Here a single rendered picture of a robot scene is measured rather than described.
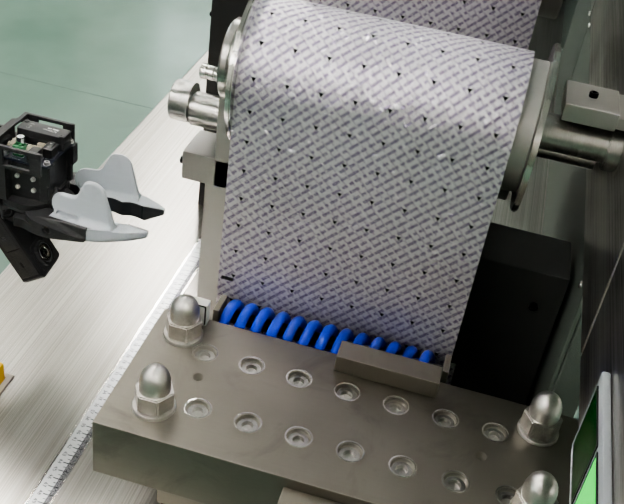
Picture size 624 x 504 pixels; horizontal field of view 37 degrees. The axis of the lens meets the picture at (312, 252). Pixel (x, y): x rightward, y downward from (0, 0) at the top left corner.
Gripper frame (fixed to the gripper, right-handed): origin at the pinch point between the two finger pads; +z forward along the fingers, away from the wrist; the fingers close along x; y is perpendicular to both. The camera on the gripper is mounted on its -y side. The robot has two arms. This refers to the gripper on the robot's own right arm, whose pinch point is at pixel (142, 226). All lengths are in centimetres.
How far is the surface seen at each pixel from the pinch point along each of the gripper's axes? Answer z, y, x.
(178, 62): -89, -103, 260
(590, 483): 40, 11, -29
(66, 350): -8.3, -18.9, 0.5
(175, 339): 6.8, -5.5, -8.2
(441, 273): 28.5, 3.4, -0.3
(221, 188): 5.2, 1.3, 7.9
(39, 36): -145, -104, 254
